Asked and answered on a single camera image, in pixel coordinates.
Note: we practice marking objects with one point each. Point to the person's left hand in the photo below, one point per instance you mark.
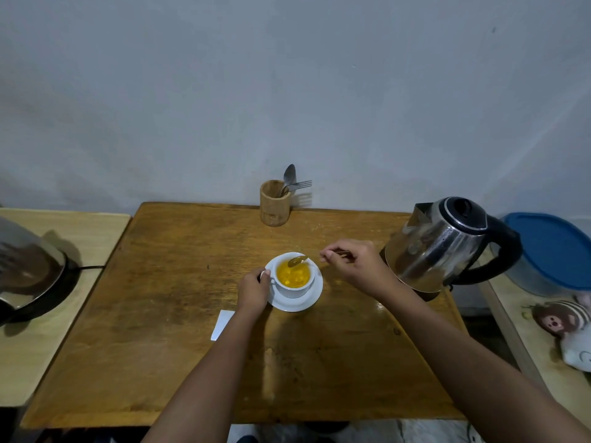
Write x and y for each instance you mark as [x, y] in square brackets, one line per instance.
[252, 292]

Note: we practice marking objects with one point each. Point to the person's right hand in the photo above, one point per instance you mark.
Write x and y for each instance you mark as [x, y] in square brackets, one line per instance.
[364, 269]

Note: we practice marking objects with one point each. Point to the person's left thumb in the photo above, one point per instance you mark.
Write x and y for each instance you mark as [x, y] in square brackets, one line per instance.
[265, 275]

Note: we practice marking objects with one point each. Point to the person's right thumb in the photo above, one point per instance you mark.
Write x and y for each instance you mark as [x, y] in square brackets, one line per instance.
[333, 265]

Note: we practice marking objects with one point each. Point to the metal teaspoon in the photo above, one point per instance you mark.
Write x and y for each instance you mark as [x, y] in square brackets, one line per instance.
[298, 261]

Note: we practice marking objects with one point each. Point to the white ceramic cup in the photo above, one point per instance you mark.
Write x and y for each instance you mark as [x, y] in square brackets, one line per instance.
[299, 290]

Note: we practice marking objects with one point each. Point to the person's left forearm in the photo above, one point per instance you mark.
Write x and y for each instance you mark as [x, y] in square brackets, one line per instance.
[207, 387]

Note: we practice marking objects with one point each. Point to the person's right forearm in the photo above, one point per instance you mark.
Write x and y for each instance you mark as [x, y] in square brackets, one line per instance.
[466, 369]

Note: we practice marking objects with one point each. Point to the yellow tea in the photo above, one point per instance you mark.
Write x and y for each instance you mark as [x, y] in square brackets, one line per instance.
[293, 275]

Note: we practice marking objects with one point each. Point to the white saucer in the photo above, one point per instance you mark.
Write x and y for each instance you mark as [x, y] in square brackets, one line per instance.
[295, 305]

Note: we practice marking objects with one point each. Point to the white paper slip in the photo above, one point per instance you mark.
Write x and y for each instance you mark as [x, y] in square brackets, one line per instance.
[222, 325]

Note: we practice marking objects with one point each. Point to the wooden cutlery holder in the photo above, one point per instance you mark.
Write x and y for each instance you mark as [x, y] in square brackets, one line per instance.
[274, 207]

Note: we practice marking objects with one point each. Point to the metal fork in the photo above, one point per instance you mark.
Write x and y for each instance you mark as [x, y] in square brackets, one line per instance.
[301, 184]

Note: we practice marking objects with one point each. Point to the stainless steel electric kettle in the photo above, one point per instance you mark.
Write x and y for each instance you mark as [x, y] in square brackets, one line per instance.
[429, 249]

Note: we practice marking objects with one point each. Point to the metal spoon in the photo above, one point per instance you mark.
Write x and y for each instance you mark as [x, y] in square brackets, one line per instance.
[289, 174]

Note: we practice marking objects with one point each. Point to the person's shoe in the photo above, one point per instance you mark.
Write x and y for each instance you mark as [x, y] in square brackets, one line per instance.
[247, 439]

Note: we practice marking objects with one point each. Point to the clear plastic container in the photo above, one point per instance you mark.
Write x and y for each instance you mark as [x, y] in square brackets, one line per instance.
[521, 277]

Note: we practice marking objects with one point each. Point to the blue container lid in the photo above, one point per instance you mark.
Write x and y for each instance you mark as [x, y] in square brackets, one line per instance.
[554, 249]

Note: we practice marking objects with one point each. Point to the stainless steel pot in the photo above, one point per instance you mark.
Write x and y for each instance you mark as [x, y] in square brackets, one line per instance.
[27, 262]

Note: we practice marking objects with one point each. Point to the white plush toy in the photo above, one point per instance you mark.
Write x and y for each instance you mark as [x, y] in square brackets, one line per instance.
[577, 348]

